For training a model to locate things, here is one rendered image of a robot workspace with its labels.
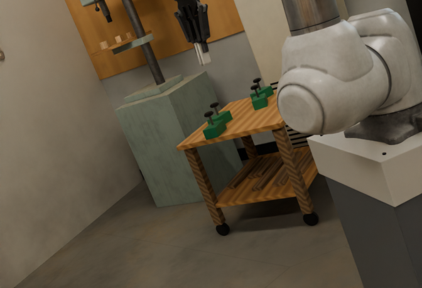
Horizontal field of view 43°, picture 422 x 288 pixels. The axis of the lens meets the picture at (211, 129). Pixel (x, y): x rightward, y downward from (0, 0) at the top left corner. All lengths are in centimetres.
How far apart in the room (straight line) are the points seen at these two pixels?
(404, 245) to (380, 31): 45
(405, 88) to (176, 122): 212
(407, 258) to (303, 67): 47
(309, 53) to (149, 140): 239
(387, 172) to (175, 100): 218
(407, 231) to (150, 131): 232
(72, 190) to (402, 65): 292
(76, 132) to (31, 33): 74
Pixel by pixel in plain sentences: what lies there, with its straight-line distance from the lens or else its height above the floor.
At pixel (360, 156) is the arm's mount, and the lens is 117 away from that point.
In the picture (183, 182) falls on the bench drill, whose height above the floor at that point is 14.
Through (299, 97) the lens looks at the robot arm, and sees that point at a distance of 100.
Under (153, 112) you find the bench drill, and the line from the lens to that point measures 322.
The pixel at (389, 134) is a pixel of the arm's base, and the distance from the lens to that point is 121.
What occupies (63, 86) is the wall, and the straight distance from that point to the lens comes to 391.
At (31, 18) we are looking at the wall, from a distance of 391.
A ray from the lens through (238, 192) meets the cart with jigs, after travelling 272.
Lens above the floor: 112
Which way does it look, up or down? 13 degrees down
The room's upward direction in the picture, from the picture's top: 22 degrees counter-clockwise
